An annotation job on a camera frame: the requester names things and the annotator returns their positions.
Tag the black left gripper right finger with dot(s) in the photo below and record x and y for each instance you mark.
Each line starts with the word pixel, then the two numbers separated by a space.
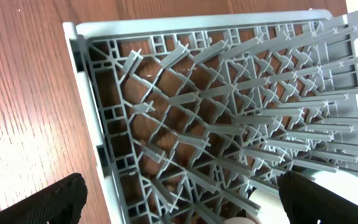
pixel 304 201

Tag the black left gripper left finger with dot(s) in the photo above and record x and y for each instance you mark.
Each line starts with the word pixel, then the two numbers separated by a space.
pixel 60 203

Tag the white plastic cup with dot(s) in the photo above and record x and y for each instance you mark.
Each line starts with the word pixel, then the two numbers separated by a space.
pixel 271 209

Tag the light blue bowl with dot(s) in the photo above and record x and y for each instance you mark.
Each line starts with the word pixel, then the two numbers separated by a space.
pixel 341 182

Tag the pink bowl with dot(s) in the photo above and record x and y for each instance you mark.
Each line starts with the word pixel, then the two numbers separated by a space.
pixel 239 220

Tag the grey plastic dish rack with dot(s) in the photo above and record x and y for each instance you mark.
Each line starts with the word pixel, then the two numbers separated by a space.
pixel 189 115

